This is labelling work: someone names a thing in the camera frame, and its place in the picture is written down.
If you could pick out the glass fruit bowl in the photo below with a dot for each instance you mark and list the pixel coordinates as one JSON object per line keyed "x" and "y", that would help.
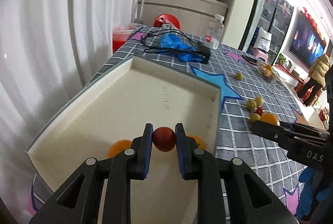
{"x": 267, "y": 72}

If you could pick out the clear plastic bottle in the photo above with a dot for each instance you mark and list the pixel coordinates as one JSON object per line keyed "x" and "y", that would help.
{"x": 215, "y": 32}

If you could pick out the black phone on table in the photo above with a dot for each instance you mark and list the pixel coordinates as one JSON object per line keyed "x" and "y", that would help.
{"x": 249, "y": 59}

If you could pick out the red cherry tomato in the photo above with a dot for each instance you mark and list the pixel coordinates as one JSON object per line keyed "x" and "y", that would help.
{"x": 164, "y": 139}

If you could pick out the wall television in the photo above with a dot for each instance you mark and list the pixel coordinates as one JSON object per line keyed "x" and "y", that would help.
{"x": 306, "y": 44}

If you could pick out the white tray with teal rim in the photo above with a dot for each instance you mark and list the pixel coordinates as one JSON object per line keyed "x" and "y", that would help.
{"x": 117, "y": 106}

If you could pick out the black power adapter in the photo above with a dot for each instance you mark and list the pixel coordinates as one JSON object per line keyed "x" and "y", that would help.
{"x": 203, "y": 52}

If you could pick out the red bucket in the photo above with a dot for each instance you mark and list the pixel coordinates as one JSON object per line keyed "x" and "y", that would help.
{"x": 120, "y": 35}

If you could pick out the far green lime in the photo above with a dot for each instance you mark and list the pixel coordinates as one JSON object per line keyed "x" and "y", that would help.
{"x": 239, "y": 76}

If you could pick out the large orange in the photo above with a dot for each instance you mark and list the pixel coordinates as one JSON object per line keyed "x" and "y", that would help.
{"x": 199, "y": 142}

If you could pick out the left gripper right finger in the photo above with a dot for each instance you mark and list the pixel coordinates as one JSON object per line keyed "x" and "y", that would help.
{"x": 228, "y": 191}

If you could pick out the blue gloved hand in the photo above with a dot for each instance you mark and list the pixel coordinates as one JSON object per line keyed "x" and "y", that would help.
{"x": 315, "y": 202}

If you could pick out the white shopping bag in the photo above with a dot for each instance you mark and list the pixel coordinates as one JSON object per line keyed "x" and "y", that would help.
{"x": 263, "y": 40}

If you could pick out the red plastic stool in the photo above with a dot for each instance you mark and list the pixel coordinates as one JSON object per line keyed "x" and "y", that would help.
{"x": 167, "y": 19}

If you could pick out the white curtain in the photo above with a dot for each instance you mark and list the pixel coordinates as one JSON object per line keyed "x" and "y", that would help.
{"x": 49, "y": 50}

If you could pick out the pink plastic stool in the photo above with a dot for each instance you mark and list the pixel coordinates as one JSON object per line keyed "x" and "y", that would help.
{"x": 259, "y": 54}

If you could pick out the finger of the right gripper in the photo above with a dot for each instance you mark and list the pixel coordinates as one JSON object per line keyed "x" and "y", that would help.
{"x": 289, "y": 126}
{"x": 283, "y": 137}

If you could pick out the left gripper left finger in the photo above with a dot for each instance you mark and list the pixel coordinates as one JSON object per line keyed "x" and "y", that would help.
{"x": 100, "y": 189}

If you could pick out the person in tan jacket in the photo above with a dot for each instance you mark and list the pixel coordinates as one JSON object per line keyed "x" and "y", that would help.
{"x": 317, "y": 78}

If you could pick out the white kitchen counter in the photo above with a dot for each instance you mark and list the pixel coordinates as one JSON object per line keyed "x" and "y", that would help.
{"x": 194, "y": 16}

